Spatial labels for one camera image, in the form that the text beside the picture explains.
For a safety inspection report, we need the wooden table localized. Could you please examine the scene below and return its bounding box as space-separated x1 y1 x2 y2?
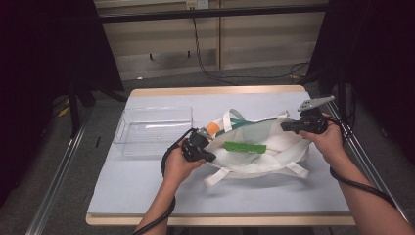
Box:
85 84 356 227

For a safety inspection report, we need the green vegetable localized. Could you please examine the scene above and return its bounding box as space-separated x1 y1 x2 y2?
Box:
222 140 268 156

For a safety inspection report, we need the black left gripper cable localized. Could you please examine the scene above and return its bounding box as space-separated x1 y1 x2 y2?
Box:
131 127 199 235

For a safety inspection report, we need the person's left hand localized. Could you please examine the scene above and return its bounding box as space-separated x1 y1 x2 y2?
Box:
162 139 208 188

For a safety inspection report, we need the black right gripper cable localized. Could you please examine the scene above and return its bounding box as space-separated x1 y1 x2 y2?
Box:
324 116 398 210

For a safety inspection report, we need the person's right hand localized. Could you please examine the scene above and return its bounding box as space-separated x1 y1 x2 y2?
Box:
299 112 346 165

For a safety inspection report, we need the white wall socket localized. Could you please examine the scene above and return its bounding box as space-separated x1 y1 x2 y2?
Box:
185 0 210 11

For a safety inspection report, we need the clear plastic storage box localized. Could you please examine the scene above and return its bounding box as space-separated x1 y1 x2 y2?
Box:
113 106 195 159

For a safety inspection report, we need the black wall cable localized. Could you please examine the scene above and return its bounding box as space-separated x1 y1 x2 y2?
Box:
191 17 311 86

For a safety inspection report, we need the white dotted tote bag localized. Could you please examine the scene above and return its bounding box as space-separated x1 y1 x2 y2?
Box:
204 108 311 188

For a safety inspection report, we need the black horizontal bar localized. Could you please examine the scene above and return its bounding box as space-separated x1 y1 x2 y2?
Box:
96 3 329 24

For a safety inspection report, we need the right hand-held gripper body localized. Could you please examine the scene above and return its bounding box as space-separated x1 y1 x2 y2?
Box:
296 95 337 135

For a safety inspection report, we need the dark curtain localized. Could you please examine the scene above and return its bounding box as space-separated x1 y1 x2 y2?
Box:
304 0 415 165
0 0 125 207

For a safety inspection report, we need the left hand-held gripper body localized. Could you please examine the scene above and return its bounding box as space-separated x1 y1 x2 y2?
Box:
181 126 215 164

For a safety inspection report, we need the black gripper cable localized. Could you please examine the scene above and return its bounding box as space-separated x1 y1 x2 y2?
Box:
131 127 199 235
324 116 398 210

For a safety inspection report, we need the black stand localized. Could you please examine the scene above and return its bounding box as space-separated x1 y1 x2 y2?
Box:
67 77 97 140

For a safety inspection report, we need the light blue table mat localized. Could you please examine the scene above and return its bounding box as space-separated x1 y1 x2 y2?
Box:
87 91 351 216

